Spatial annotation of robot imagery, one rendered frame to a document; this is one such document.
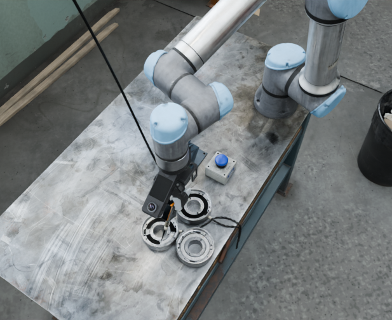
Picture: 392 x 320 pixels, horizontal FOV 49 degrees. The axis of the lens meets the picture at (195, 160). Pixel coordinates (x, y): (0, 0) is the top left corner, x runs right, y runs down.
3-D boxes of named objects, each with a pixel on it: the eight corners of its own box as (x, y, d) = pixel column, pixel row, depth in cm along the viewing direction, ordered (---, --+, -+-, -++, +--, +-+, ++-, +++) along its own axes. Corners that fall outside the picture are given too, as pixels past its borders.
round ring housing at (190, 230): (210, 272, 116) (211, 266, 113) (173, 265, 117) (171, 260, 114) (216, 236, 122) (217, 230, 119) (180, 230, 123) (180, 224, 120)
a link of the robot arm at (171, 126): (198, 114, 84) (164, 138, 81) (199, 146, 93) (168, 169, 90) (173, 92, 88) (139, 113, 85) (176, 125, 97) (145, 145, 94)
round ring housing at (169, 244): (141, 253, 119) (140, 247, 116) (142, 219, 125) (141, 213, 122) (180, 251, 120) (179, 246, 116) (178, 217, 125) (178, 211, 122)
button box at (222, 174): (224, 185, 131) (225, 176, 127) (204, 174, 134) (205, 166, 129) (237, 166, 135) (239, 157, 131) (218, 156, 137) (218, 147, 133)
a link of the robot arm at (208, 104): (202, 64, 94) (163, 88, 90) (238, 93, 90) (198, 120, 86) (202, 89, 101) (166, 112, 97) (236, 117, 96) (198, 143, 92)
